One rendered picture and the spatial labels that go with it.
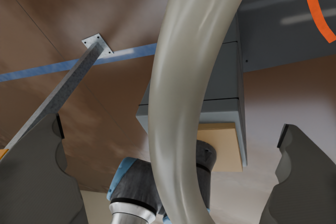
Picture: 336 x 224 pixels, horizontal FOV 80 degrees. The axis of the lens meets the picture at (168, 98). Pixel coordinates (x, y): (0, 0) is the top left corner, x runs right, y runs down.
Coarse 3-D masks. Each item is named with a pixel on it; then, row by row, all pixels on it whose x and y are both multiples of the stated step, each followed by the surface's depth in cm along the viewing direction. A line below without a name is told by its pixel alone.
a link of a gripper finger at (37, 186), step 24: (48, 120) 10; (24, 144) 9; (48, 144) 9; (0, 168) 8; (24, 168) 8; (48, 168) 8; (0, 192) 7; (24, 192) 7; (48, 192) 7; (72, 192) 7; (0, 216) 6; (24, 216) 6; (48, 216) 6; (72, 216) 6
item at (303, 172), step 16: (288, 128) 11; (288, 144) 10; (304, 144) 10; (288, 160) 9; (304, 160) 9; (320, 160) 9; (288, 176) 8; (304, 176) 8; (320, 176) 8; (272, 192) 7; (288, 192) 7; (304, 192) 7; (320, 192) 7; (272, 208) 7; (288, 208) 7; (304, 208) 7; (320, 208) 7
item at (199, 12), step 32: (192, 0) 8; (224, 0) 8; (160, 32) 9; (192, 32) 8; (224, 32) 9; (160, 64) 9; (192, 64) 9; (160, 96) 10; (192, 96) 10; (160, 128) 11; (192, 128) 11; (160, 160) 12; (192, 160) 12; (160, 192) 14; (192, 192) 14
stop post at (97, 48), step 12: (96, 36) 161; (96, 48) 162; (108, 48) 167; (84, 60) 150; (72, 72) 139; (84, 72) 148; (60, 84) 133; (72, 84) 137; (48, 96) 128; (60, 96) 128; (48, 108) 120; (36, 120) 113; (24, 132) 107; (12, 144) 103; (0, 156) 95
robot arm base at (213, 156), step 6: (198, 144) 76; (204, 144) 76; (198, 150) 75; (204, 150) 77; (210, 150) 77; (198, 156) 74; (204, 156) 75; (210, 156) 76; (198, 162) 73; (204, 162) 74; (210, 162) 76; (204, 168) 72; (210, 168) 76; (210, 174) 75
